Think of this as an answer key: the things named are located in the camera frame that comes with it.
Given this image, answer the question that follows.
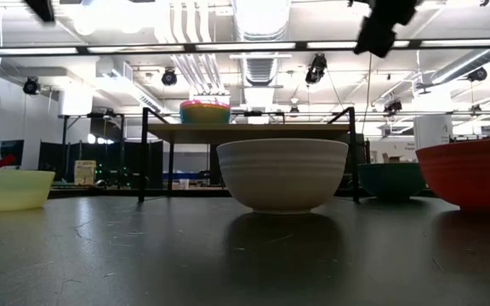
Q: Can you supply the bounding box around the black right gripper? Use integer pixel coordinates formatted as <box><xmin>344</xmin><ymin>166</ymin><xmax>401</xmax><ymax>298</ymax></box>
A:
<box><xmin>353</xmin><ymin>0</ymin><xmax>419</xmax><ymax>59</ymax></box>

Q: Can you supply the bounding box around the teal bowl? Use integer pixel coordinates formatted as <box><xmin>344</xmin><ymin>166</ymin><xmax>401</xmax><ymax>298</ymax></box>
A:
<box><xmin>357</xmin><ymin>162</ymin><xmax>427</xmax><ymax>201</ymax></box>

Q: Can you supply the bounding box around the white ribbed bowl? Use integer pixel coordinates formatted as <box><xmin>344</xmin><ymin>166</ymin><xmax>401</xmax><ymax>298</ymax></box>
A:
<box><xmin>216</xmin><ymin>138</ymin><xmax>350</xmax><ymax>215</ymax></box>

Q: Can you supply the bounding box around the red ribbed bowl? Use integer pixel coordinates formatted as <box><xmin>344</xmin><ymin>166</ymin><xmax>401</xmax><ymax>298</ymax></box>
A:
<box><xmin>414</xmin><ymin>137</ymin><xmax>490</xmax><ymax>213</ymax></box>

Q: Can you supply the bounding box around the pink bowl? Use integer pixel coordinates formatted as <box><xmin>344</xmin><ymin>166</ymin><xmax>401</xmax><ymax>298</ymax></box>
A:
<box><xmin>179</xmin><ymin>99</ymin><xmax>232</xmax><ymax>108</ymax></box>

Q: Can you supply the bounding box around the bright green bowl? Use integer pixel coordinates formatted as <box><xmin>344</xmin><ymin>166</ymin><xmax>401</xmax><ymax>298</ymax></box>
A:
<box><xmin>181</xmin><ymin>109</ymin><xmax>231</xmax><ymax>125</ymax></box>

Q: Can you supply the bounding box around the pale yellow bowl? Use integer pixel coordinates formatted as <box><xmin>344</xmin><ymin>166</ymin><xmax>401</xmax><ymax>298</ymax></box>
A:
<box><xmin>0</xmin><ymin>168</ymin><xmax>55</xmax><ymax>213</ymax></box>

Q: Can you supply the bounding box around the wooden shelf with black legs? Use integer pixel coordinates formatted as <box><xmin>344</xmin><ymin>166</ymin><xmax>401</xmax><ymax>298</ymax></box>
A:
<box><xmin>137</xmin><ymin>105</ymin><xmax>361</xmax><ymax>204</ymax></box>

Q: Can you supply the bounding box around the white LED light strip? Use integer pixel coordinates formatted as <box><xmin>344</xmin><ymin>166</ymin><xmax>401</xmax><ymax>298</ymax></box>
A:
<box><xmin>306</xmin><ymin>40</ymin><xmax>411</xmax><ymax>49</ymax></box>
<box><xmin>87</xmin><ymin>45</ymin><xmax>185</xmax><ymax>54</ymax></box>
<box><xmin>419</xmin><ymin>38</ymin><xmax>490</xmax><ymax>48</ymax></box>
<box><xmin>0</xmin><ymin>47</ymin><xmax>78</xmax><ymax>55</ymax></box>
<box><xmin>196</xmin><ymin>41</ymin><xmax>297</xmax><ymax>51</ymax></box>

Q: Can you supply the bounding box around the white round pillar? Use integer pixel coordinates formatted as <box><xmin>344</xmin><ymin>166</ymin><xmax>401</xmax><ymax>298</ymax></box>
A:
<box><xmin>413</xmin><ymin>115</ymin><xmax>454</xmax><ymax>150</ymax></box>

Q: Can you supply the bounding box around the black monitor back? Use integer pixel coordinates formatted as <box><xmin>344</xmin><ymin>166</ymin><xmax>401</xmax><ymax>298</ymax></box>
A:
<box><xmin>348</xmin><ymin>133</ymin><xmax>368</xmax><ymax>166</ymax></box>

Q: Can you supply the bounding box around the white ceiling conduit bundle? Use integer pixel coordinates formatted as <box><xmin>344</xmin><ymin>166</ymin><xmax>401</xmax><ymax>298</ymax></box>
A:
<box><xmin>159</xmin><ymin>0</ymin><xmax>231</xmax><ymax>97</ymax></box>

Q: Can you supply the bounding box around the blue background table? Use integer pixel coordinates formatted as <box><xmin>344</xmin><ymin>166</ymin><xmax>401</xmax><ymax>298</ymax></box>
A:
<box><xmin>162</xmin><ymin>172</ymin><xmax>207</xmax><ymax>180</ymax></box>

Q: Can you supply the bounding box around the yellow cardboard box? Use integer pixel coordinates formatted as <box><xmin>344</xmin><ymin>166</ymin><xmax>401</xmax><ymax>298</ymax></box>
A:
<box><xmin>73</xmin><ymin>160</ymin><xmax>97</xmax><ymax>187</ymax></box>

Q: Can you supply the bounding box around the black folding room divider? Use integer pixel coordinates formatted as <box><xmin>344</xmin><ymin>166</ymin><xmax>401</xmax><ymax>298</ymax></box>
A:
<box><xmin>38</xmin><ymin>139</ymin><xmax>164</xmax><ymax>189</ymax></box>

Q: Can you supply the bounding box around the dark computer monitor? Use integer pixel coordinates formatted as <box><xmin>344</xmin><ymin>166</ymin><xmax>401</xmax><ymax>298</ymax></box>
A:
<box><xmin>0</xmin><ymin>139</ymin><xmax>25</xmax><ymax>167</ymax></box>

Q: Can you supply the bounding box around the black overhead frame bar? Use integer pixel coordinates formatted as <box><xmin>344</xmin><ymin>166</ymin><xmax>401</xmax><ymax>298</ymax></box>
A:
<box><xmin>0</xmin><ymin>37</ymin><xmax>490</xmax><ymax>56</ymax></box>

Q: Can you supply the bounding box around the white ceiling air duct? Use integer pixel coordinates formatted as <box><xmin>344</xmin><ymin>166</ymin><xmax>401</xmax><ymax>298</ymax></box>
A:
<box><xmin>95</xmin><ymin>57</ymin><xmax>165</xmax><ymax>114</ymax></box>

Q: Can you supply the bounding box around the black background rig frame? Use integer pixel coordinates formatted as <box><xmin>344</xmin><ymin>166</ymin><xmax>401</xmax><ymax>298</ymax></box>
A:
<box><xmin>57</xmin><ymin>112</ymin><xmax>126</xmax><ymax>171</ymax></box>

